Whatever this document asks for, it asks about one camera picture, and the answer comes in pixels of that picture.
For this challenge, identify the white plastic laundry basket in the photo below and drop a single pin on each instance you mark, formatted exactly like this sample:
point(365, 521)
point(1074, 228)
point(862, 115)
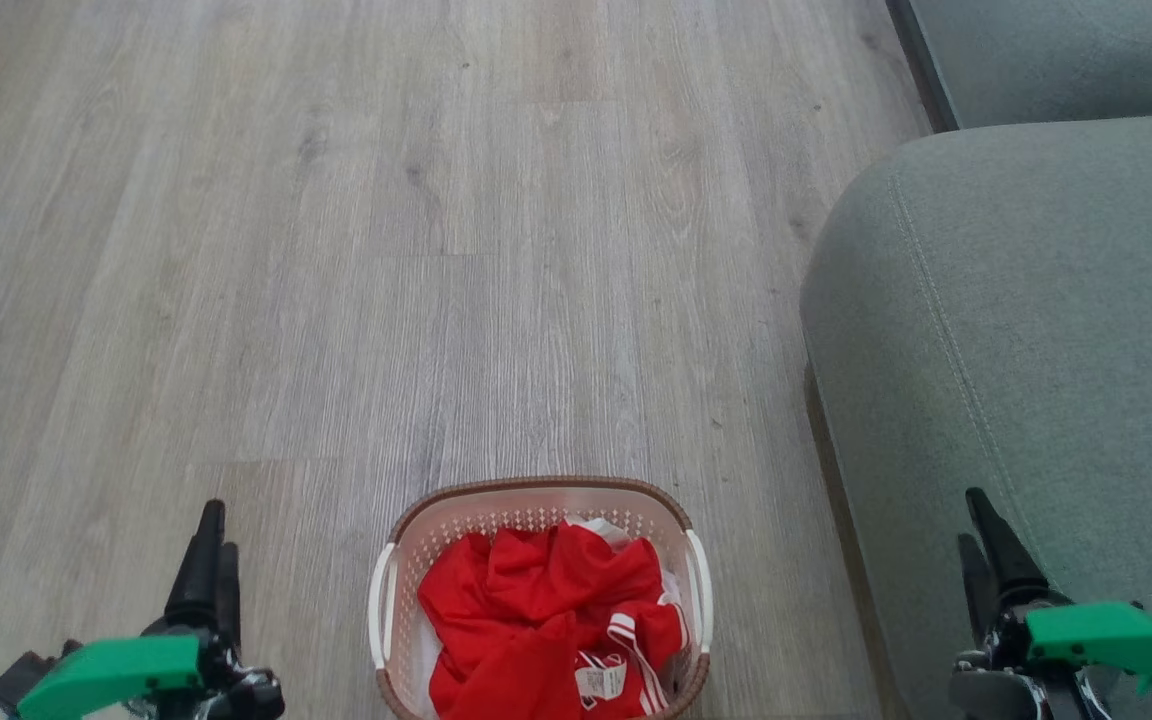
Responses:
point(526, 500)

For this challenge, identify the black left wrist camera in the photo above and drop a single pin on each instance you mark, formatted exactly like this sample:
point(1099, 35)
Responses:
point(24, 680)

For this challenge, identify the plain red garment white hem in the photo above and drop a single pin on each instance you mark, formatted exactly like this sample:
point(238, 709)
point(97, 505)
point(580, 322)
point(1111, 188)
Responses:
point(496, 590)

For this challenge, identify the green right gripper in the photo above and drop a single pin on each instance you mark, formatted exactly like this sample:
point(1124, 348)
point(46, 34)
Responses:
point(1106, 635)

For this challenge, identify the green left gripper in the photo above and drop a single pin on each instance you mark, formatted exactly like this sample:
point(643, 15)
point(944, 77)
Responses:
point(116, 675)

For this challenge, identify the red garment white stripes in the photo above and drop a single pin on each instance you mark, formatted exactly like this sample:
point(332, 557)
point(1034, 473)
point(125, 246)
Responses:
point(658, 632)

